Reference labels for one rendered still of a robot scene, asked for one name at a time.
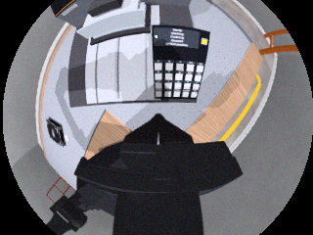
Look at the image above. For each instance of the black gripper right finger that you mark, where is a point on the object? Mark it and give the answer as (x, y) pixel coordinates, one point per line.
(170, 134)

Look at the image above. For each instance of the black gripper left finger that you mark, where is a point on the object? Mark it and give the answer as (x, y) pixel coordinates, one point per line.
(146, 133)

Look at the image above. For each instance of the white multi-well plate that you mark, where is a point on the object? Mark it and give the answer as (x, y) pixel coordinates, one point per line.
(143, 7)

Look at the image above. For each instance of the black rectangular pad with white corner marks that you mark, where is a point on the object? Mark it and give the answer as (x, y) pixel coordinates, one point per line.
(52, 126)

